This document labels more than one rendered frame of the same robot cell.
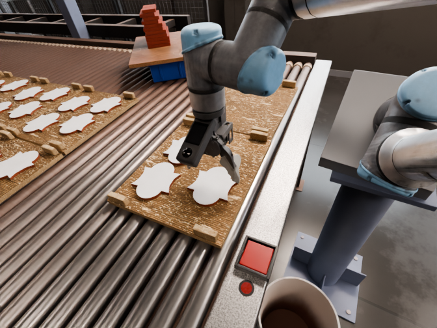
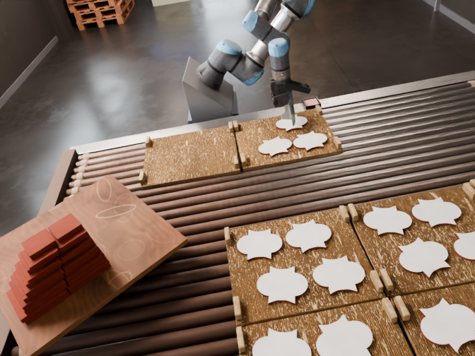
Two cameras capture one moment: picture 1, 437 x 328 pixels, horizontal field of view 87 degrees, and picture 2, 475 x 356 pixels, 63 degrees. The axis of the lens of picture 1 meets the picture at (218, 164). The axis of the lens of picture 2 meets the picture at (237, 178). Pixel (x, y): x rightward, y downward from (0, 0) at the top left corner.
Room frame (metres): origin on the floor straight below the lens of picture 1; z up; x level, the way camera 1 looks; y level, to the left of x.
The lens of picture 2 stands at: (1.41, 1.17, 1.89)
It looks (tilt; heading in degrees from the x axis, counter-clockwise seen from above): 39 degrees down; 240
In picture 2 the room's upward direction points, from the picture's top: 11 degrees counter-clockwise
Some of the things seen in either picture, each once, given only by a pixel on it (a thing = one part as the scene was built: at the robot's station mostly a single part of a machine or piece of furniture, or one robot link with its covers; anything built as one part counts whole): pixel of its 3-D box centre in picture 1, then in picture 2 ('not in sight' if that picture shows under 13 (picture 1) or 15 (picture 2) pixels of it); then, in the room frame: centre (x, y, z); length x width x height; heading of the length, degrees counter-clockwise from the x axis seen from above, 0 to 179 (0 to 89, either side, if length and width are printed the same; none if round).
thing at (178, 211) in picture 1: (197, 168); (283, 137); (0.52, 0.07, 0.93); 0.41 x 0.35 x 0.02; 151
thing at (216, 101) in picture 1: (206, 97); (281, 73); (0.46, 0.01, 1.19); 0.08 x 0.08 x 0.05
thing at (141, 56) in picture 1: (177, 44); (78, 247); (1.45, 0.16, 1.03); 0.50 x 0.50 x 0.02; 6
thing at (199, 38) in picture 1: (204, 58); (279, 54); (0.46, 0.00, 1.27); 0.09 x 0.08 x 0.11; 45
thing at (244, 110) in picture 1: (244, 103); (190, 155); (0.88, -0.14, 0.93); 0.41 x 0.35 x 0.02; 149
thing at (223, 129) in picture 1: (212, 127); (281, 90); (0.46, 0.01, 1.11); 0.09 x 0.08 x 0.12; 150
